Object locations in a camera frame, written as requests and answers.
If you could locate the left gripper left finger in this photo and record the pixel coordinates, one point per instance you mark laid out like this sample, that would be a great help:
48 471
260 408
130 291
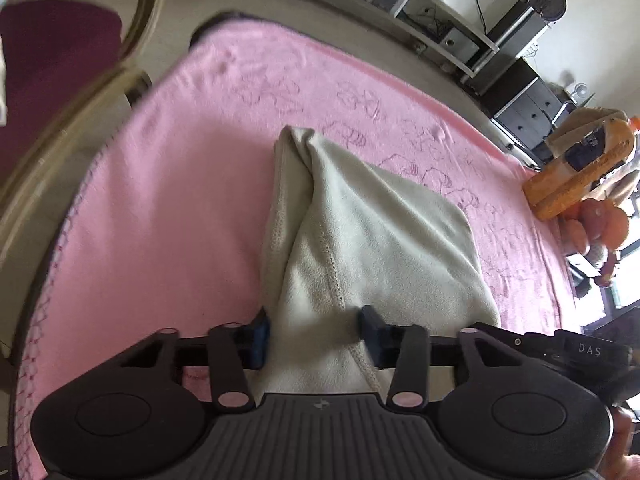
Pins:
227 351

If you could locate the cream white sweatshirt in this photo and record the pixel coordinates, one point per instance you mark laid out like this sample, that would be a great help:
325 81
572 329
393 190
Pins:
342 234

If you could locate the maroon gold-framed chair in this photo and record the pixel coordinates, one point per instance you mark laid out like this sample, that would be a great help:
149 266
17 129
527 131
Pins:
63 57

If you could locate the pink table blanket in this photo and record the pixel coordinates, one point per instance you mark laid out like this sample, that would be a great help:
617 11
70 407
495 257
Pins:
168 225

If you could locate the pile of unfolded clothes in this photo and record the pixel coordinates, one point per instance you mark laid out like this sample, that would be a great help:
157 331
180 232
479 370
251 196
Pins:
3 106

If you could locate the round black fan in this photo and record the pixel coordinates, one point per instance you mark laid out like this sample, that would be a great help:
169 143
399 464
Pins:
549 10

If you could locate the bowl of knitted fruit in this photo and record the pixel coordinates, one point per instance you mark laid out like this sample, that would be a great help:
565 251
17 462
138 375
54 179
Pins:
596 230

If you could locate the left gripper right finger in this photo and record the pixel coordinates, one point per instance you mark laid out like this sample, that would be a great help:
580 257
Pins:
411 351

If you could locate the dark drawer cabinet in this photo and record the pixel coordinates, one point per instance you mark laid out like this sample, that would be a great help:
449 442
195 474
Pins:
525 106

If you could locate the orange juice bottle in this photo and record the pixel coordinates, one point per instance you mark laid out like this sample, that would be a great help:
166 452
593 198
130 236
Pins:
565 181

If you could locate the operator hand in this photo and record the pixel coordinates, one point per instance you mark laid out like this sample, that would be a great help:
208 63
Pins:
617 462

